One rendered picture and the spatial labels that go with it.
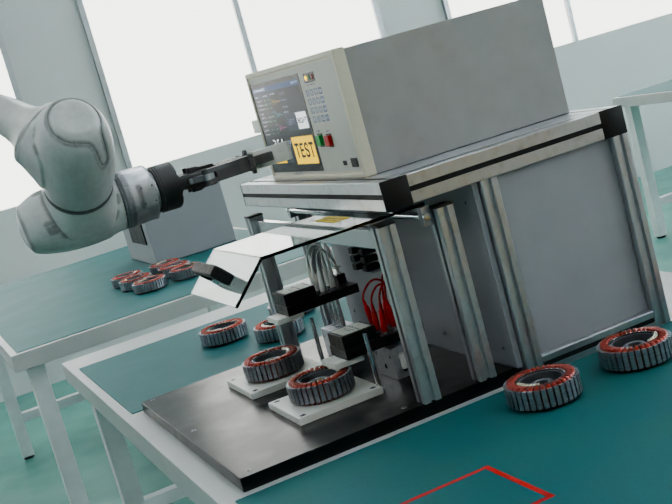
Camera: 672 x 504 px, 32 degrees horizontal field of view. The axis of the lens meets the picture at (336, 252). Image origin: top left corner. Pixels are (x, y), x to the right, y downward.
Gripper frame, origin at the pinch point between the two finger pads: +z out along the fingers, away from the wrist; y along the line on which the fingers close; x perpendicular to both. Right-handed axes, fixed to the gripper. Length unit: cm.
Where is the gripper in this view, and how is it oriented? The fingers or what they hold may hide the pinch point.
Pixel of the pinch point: (270, 155)
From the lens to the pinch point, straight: 189.5
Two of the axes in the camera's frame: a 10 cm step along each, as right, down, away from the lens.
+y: 3.8, 0.5, -9.3
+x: -2.6, -9.5, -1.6
